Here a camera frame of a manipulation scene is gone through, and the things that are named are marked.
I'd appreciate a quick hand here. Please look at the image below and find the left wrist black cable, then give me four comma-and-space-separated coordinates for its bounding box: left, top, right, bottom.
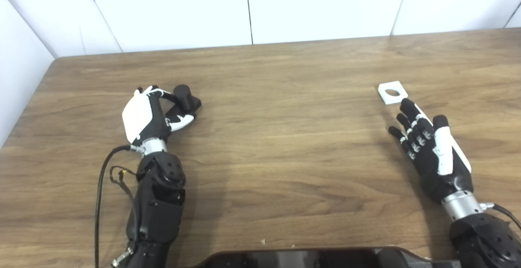
94, 145, 145, 268

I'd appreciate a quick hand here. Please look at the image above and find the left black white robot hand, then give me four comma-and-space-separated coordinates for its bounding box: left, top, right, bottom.
122, 85, 195, 146

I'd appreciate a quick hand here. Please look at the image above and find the black peg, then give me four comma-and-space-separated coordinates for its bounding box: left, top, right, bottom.
165, 84, 202, 118

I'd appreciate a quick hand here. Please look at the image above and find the silver plug connector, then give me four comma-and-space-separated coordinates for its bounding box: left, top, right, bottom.
112, 247, 134, 268

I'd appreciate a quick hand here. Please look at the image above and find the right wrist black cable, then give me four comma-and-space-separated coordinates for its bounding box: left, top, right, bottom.
480, 203, 521, 230

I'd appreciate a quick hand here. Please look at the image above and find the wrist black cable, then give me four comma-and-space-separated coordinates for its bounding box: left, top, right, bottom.
480, 203, 521, 230
94, 145, 145, 268

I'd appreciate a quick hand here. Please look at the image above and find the left arm thin wire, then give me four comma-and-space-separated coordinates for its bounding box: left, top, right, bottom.
109, 166, 141, 240

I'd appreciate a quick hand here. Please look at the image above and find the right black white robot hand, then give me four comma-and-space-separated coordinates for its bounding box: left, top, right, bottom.
388, 98, 475, 203

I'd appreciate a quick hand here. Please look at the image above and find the white square piece with hole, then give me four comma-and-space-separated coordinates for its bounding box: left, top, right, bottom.
377, 81, 408, 105

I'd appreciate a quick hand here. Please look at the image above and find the black robot torso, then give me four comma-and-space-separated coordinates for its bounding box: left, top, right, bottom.
195, 247, 460, 268

